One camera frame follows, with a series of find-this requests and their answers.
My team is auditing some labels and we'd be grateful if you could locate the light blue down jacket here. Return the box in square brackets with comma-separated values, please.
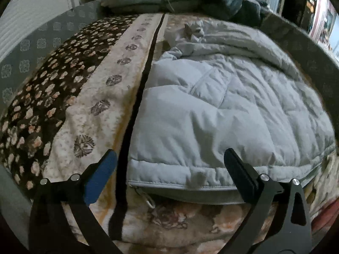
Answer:
[127, 18, 337, 206]

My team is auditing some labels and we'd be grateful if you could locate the brown floral striped blanket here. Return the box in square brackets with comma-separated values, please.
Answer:
[0, 13, 339, 254]

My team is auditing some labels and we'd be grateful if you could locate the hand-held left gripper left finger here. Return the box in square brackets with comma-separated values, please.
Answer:
[29, 149, 122, 254]

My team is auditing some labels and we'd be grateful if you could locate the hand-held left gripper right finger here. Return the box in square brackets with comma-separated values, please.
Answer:
[220, 148, 315, 254]

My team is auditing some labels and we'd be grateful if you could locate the dark teal striped quilt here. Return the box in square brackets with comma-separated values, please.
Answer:
[197, 0, 262, 27]

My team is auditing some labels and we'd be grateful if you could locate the red cloth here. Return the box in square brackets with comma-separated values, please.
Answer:
[310, 204, 339, 236]

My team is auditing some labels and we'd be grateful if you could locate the floral patterned bed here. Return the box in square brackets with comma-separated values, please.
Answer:
[0, 0, 339, 109]

